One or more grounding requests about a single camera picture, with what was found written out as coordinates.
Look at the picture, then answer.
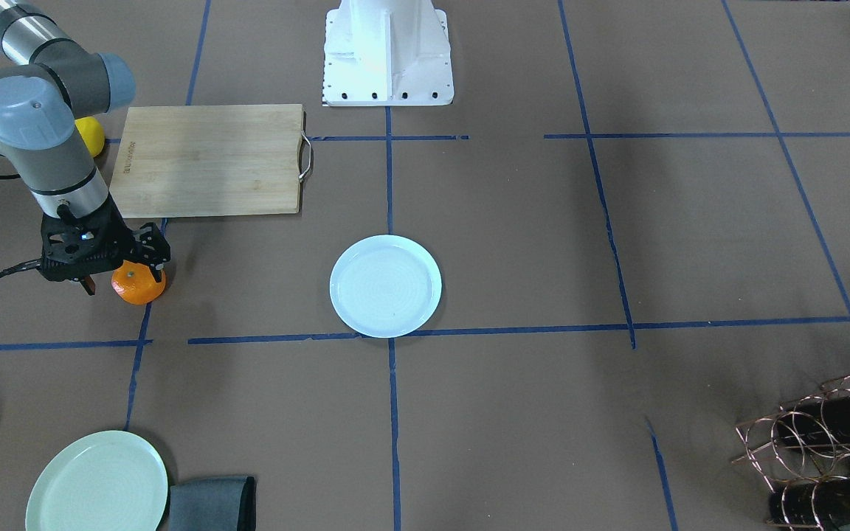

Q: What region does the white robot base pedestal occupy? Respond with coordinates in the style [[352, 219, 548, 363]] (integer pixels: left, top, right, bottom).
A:
[[322, 1, 455, 107]]

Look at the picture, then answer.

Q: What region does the wooden cutting board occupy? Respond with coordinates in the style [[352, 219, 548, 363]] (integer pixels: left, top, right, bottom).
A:
[[109, 104, 311, 218]]

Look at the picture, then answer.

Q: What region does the dark wine bottle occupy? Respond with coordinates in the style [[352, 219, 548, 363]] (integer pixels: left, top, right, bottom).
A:
[[768, 479, 850, 530], [776, 395, 850, 446]]

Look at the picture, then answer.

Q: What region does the dark wine bottle lower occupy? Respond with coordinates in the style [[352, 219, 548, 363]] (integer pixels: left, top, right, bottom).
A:
[[768, 479, 850, 530]]

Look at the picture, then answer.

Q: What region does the orange fruit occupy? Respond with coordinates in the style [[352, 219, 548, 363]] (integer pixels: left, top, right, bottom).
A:
[[111, 261, 167, 305]]

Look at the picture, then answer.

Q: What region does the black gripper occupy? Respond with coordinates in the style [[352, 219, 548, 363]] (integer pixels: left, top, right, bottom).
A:
[[38, 201, 171, 296]]

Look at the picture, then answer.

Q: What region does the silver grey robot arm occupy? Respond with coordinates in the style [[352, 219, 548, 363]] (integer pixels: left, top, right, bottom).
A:
[[0, 1, 171, 294]]

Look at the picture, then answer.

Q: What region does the light green plate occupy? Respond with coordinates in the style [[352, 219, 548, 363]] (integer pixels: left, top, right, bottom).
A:
[[24, 430, 169, 530]]

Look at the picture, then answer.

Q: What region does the dark grey folded cloth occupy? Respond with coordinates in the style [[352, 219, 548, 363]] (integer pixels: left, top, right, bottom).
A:
[[168, 475, 257, 530]]

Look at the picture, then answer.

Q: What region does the dark wine bottle upper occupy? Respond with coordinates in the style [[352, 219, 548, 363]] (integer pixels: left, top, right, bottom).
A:
[[776, 395, 850, 446]]

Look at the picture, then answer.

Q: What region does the yellow lemon upper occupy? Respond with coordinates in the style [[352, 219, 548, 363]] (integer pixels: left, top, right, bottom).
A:
[[75, 117, 107, 159]]

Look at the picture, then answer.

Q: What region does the copper wire bottle rack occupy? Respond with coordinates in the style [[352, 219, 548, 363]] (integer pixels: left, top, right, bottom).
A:
[[734, 374, 850, 530]]

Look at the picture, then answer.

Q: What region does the light blue plate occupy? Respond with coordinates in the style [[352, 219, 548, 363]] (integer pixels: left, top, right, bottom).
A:
[[328, 235, 444, 339]]

